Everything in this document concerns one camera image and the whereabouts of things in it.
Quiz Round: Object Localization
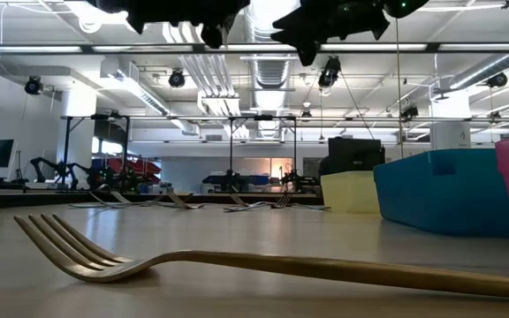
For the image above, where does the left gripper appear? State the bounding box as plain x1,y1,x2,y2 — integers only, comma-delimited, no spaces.
125,0,251,49

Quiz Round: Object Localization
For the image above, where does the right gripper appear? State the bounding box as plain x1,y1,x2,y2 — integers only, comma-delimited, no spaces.
270,0,391,67

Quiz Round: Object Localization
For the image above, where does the gold fork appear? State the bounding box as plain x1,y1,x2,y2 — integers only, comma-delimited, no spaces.
13,213,509,301

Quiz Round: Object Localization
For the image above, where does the overhead rig crossbar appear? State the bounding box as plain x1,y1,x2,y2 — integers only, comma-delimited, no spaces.
0,42,509,56

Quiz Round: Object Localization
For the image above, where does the black ceiling spotlight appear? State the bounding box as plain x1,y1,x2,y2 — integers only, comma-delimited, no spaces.
167,68,186,89
23,75,45,96
317,55,343,89
399,103,420,121
486,71,509,88

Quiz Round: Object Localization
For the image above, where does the black box-shaped device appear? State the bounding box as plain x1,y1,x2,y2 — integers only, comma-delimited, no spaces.
327,136,387,174

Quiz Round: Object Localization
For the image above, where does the blue background box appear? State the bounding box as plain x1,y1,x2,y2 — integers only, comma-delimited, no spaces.
201,173,273,186

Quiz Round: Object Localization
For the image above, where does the red background bin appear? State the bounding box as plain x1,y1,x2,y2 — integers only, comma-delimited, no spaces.
103,157,163,183

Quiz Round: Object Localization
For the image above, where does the yellow plastic bin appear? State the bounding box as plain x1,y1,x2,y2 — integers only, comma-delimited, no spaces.
319,170,382,216

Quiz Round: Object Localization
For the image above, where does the teal plastic bin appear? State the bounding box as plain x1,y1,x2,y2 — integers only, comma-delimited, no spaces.
372,148,509,239

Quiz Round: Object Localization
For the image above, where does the corrugated ceiling duct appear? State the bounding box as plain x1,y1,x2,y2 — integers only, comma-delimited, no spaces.
448,52,509,92
244,0,302,139

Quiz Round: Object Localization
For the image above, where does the black background rig frame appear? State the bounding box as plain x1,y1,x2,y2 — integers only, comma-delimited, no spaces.
61,113,131,191
296,115,509,125
229,114,299,191

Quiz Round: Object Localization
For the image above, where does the thin hanging cable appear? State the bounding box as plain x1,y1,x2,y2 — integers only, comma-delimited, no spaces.
338,70,376,140
395,17,402,160

